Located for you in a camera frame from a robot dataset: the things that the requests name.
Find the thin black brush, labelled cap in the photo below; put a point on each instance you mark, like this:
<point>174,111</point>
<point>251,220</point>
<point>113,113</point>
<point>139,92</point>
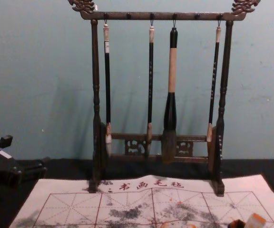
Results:
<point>107,83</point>

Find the small orange and white block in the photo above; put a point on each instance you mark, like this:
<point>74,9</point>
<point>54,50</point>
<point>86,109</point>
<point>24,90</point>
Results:
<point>256,221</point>

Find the large tan and black brush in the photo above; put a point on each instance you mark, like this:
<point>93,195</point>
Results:
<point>172,71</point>

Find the small black and orange pot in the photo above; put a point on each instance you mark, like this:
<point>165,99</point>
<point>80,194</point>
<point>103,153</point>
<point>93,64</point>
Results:
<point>237,224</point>

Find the white felt mat, red grid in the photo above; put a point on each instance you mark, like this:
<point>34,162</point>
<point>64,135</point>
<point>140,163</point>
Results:
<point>137,204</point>

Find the thin black brush, white cap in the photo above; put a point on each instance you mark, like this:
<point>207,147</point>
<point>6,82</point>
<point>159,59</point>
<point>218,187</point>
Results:
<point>214,83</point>
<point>150,83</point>

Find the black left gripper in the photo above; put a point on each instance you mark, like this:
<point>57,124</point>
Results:
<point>1,168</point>

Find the black table cloth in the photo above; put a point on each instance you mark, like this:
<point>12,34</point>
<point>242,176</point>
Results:
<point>63,168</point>

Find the plain pale wall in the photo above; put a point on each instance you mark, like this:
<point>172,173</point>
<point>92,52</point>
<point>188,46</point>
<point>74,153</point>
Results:
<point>37,71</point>

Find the dark carved wooden brush rack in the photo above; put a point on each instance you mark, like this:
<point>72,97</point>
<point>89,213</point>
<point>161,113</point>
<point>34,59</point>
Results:
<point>95,95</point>

